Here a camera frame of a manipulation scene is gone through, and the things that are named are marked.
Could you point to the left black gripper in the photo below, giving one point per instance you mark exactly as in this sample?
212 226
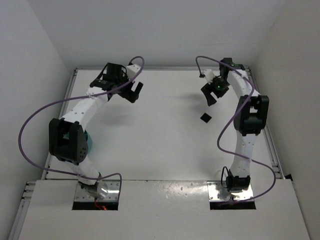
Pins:
130 91

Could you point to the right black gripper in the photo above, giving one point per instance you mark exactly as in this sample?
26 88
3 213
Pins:
208 91

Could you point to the black lego plate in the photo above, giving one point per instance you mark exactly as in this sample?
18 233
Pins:
206 118

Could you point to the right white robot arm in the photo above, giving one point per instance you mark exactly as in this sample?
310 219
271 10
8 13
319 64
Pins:
249 119

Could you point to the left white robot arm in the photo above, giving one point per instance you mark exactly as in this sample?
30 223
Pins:
67 139

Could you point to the teal round divided container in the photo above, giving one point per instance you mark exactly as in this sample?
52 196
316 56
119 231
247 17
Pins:
89 141

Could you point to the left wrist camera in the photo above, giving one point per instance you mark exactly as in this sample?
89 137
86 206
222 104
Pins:
132 70

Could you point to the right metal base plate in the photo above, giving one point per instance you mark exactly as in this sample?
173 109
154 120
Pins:
218 193

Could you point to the metal base plate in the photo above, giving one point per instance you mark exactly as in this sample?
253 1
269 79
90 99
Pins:
218 193
102 191

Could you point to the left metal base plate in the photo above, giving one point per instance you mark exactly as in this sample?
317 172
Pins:
102 191

